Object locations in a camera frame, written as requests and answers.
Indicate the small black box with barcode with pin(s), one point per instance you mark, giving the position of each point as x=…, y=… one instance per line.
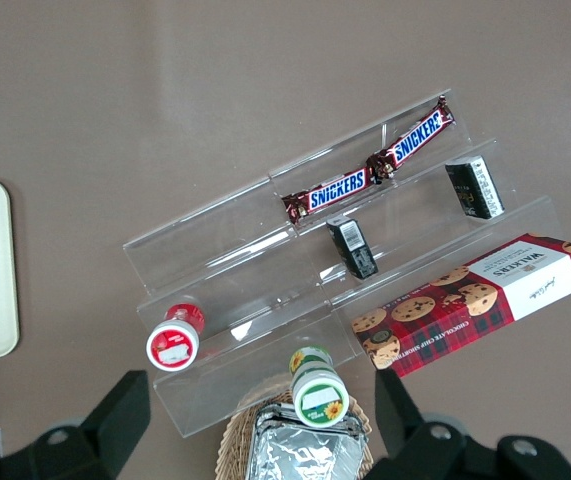
x=355, y=250

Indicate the wicker basket with foil containers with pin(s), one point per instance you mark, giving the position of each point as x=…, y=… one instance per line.
x=232, y=440

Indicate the small black box white text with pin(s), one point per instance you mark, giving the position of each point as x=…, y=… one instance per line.
x=475, y=187

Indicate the red-lidded small cup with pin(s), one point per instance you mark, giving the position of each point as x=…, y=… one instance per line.
x=172, y=345

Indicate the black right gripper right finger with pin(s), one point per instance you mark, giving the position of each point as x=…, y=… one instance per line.
x=415, y=440

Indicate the red Walkers cookie box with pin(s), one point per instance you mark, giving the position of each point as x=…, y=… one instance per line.
x=465, y=310

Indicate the clear acrylic tiered stand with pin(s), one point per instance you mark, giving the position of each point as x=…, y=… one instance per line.
x=245, y=240

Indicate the green-lidded small cup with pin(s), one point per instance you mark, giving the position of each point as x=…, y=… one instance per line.
x=320, y=395

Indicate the Snickers chocolate bar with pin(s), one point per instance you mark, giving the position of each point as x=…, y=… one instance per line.
x=337, y=190
x=417, y=137

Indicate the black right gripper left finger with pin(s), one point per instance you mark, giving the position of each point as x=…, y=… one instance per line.
x=115, y=415

